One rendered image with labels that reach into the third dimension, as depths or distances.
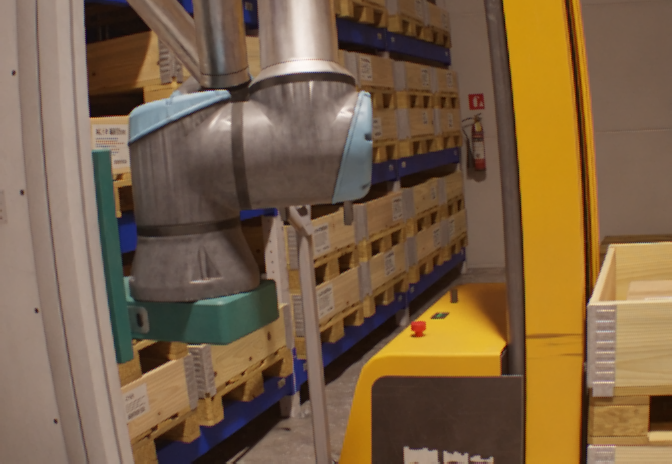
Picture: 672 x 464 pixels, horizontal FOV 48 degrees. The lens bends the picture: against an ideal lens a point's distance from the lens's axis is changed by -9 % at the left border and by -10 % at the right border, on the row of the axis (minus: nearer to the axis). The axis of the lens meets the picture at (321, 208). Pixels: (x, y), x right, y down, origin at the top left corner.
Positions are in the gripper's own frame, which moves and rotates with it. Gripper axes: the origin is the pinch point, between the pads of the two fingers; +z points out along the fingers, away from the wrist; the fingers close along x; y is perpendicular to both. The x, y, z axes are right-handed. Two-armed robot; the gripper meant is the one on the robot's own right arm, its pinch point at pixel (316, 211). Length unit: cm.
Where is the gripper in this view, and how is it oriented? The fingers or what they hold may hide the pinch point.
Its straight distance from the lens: 169.4
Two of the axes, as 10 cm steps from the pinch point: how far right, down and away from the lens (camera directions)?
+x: 9.7, 0.6, -2.5
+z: 0.7, 8.6, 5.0
